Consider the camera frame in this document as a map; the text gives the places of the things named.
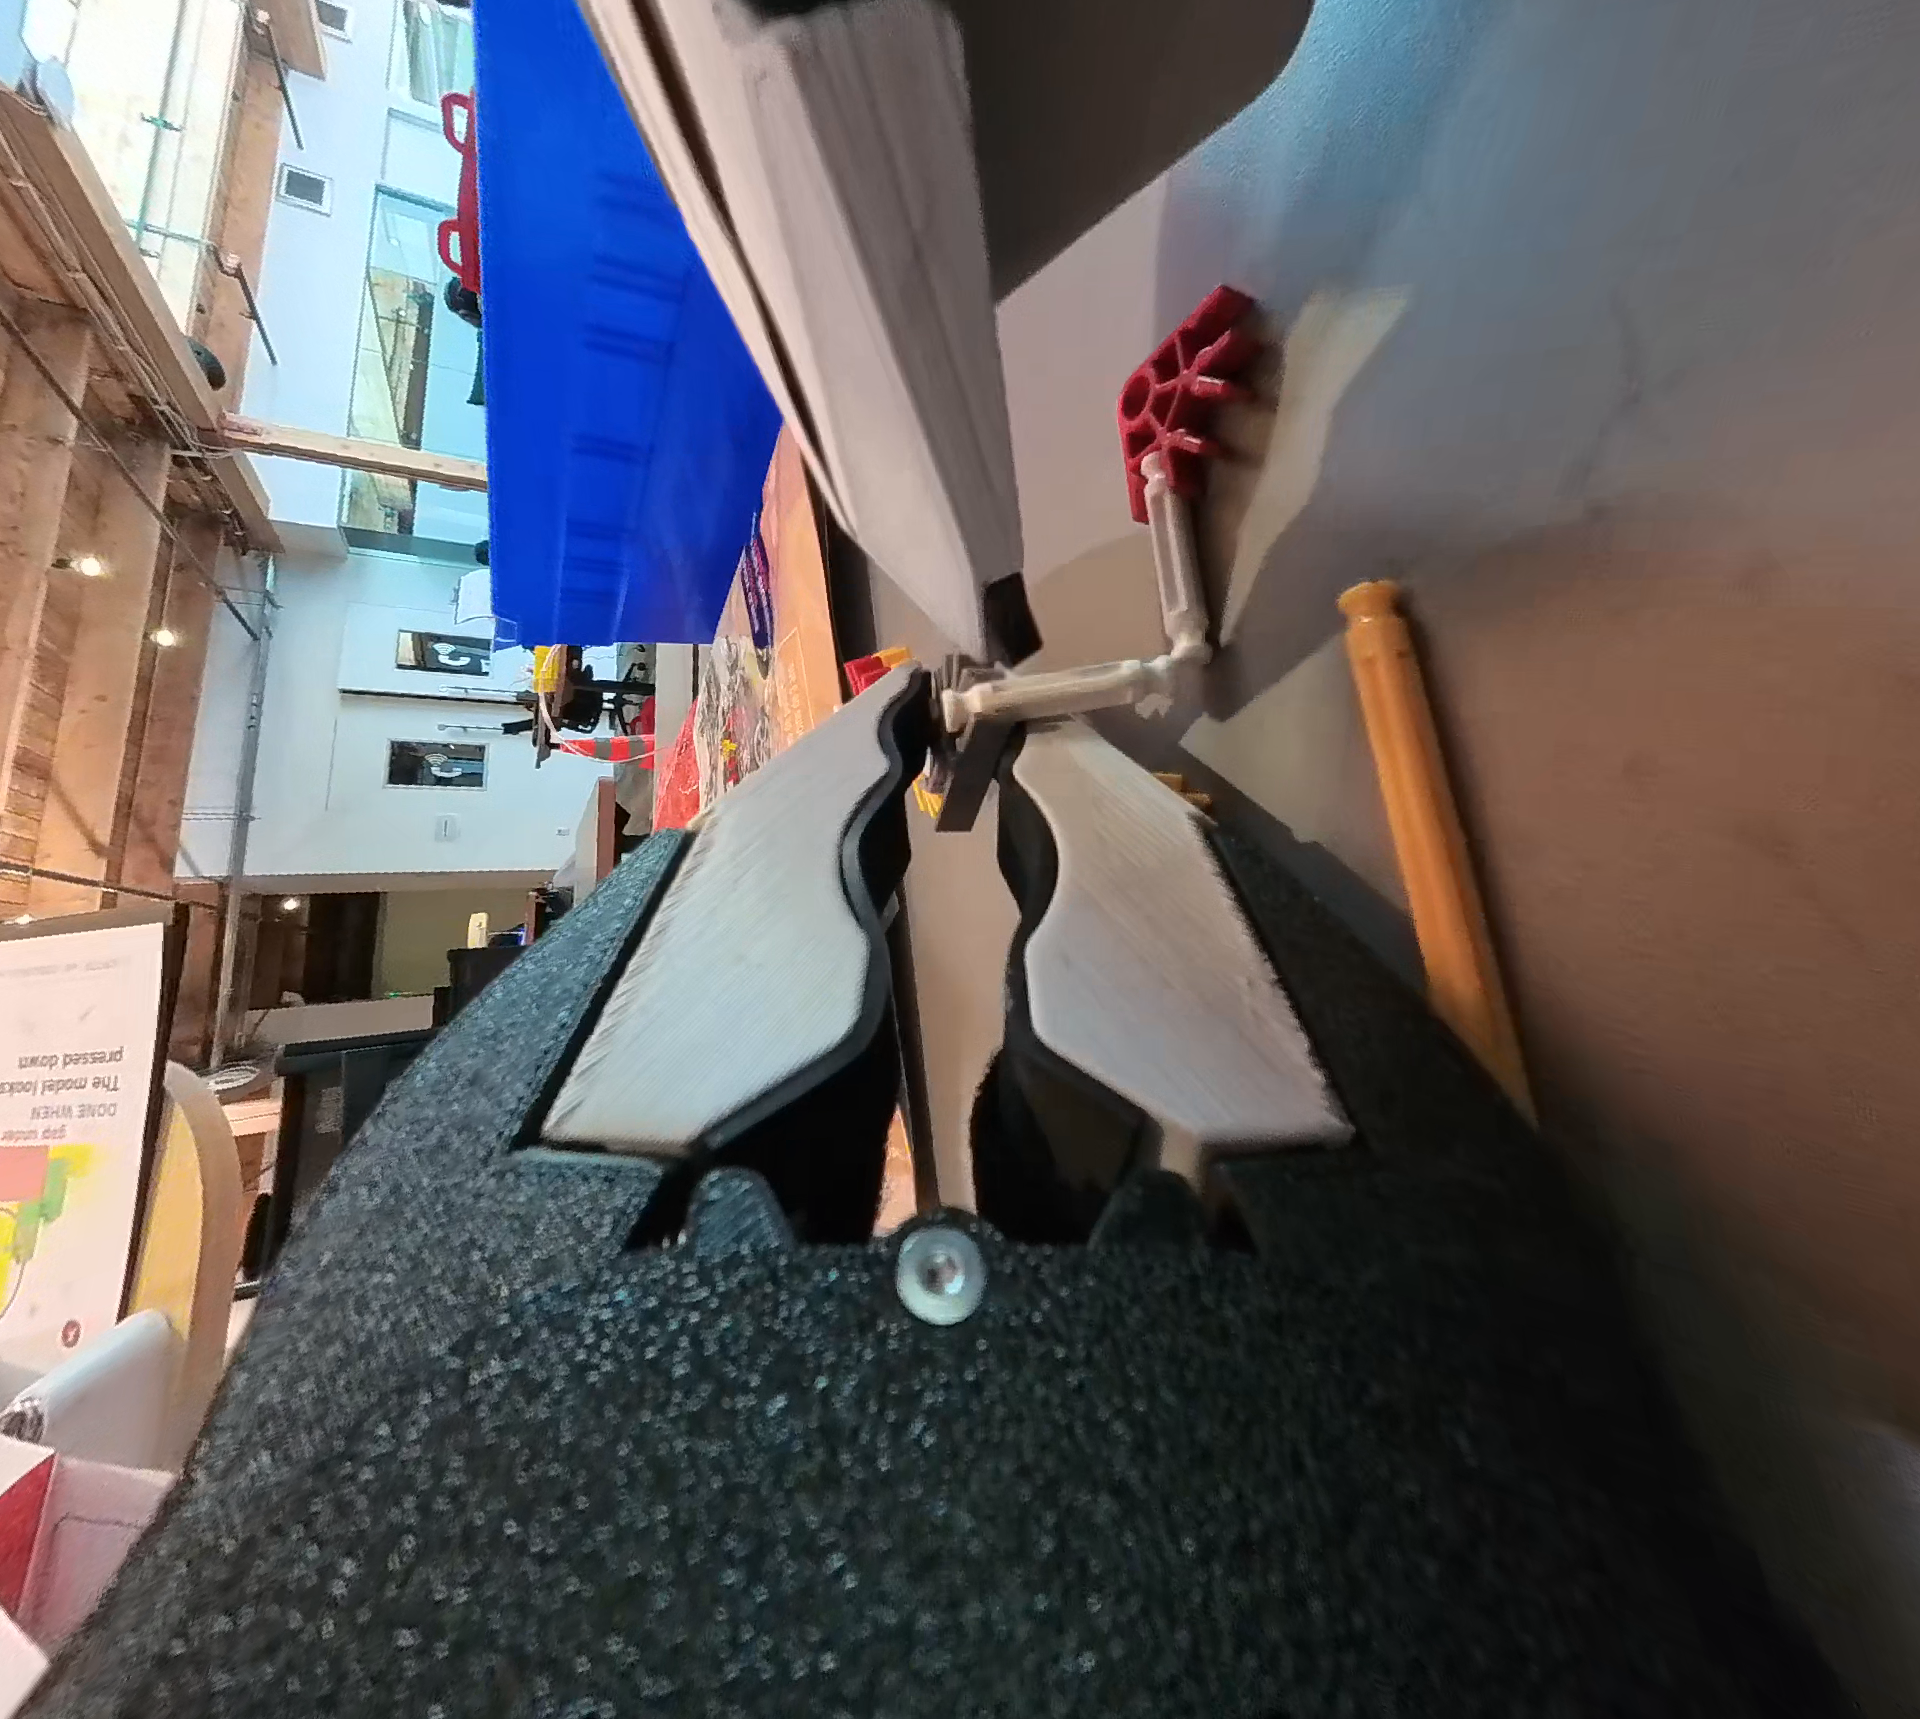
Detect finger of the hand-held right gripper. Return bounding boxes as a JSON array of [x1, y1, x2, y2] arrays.
[[750, 0, 1044, 672], [501, 0, 988, 652]]

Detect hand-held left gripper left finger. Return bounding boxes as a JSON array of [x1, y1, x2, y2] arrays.
[[536, 666, 940, 1166]]

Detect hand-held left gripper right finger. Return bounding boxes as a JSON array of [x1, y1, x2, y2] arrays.
[[972, 722, 1355, 1174]]

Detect red fan connector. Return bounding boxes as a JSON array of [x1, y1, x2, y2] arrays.
[[1115, 284, 1280, 532]]

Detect grey snowflake connector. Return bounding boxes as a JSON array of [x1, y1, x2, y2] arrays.
[[917, 652, 1039, 840]]

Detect short white rod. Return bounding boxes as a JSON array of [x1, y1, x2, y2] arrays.
[[1135, 448, 1219, 678], [936, 654, 1188, 728]]

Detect red bag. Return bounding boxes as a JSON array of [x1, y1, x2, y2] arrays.
[[437, 92, 486, 326]]

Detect orange toy set bag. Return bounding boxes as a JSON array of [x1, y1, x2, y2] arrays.
[[654, 430, 841, 836]]

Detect long yellow rod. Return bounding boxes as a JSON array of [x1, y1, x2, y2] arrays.
[[1337, 580, 1540, 1128]]

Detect blue plastic bin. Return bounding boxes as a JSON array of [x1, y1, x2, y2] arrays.
[[468, 0, 786, 652]]

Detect pale wooden chair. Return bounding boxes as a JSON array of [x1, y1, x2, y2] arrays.
[[126, 1064, 258, 1324]]

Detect white instruction sign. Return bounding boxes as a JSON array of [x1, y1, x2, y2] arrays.
[[0, 916, 169, 1368]]

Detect white cardboard box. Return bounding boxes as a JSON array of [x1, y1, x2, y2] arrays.
[[0, 1306, 203, 1653]]

